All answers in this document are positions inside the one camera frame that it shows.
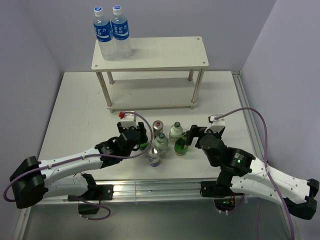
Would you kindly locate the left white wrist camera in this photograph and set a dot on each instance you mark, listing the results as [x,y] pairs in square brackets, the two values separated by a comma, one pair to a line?
[128,120]

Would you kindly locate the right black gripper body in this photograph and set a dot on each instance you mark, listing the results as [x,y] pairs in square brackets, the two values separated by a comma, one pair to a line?
[216,134]

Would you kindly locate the blue-label water bottle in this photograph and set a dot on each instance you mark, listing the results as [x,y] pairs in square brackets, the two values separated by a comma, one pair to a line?
[104,34]
[121,33]

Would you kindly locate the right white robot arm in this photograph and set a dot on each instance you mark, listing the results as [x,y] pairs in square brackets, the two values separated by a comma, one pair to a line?
[243,173]

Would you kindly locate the white two-tier shelf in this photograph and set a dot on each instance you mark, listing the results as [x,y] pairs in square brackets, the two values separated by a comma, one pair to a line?
[162,73]

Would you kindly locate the front blue silver can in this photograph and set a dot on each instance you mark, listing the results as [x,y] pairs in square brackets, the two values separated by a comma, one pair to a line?
[154,156]

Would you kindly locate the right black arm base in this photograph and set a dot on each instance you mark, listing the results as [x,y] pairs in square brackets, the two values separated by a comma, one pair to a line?
[211,189]

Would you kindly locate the left blue-label water bottle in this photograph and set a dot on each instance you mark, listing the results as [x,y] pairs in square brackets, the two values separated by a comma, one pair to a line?
[104,34]

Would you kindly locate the aluminium right rail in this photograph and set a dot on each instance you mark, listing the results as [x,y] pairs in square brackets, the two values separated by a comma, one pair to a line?
[255,139]

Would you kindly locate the rear clear glass bottle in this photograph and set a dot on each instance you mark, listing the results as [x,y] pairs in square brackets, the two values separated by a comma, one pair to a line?
[175,132]

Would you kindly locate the black box under rail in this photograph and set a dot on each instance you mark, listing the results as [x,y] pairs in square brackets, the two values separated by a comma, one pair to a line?
[87,209]

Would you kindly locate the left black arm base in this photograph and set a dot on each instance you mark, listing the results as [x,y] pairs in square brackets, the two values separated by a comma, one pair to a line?
[102,192]

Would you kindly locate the green glass bottle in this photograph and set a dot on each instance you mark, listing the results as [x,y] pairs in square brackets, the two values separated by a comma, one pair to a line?
[180,146]
[143,146]

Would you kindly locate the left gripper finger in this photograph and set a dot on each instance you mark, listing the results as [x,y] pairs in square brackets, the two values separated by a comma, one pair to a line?
[121,129]
[142,129]

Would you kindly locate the right blue-label water bottle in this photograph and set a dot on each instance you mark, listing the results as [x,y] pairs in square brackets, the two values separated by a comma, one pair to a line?
[121,33]

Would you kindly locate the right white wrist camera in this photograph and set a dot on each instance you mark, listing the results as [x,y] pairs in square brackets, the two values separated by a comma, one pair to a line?
[216,123]

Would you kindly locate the rear red silver can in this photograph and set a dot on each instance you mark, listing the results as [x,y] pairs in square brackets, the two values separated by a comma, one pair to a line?
[157,128]

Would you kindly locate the aluminium rail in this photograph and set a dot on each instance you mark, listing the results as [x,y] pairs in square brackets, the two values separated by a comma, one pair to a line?
[255,139]
[130,190]

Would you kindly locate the front clear glass bottle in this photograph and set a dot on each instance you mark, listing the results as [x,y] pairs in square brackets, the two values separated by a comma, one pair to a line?
[161,143]

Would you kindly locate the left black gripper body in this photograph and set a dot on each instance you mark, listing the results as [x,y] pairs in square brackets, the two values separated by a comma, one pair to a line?
[127,154]

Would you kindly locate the clear glass bottle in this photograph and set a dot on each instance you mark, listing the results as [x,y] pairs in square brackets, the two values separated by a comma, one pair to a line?
[161,143]
[175,132]

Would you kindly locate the aluminium front rail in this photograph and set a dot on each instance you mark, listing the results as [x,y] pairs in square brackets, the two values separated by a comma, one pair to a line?
[130,190]

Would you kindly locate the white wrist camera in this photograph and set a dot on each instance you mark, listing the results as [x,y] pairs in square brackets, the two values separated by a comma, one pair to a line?
[216,123]
[128,120]

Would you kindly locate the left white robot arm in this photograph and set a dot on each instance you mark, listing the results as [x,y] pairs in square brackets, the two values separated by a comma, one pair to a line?
[35,180]

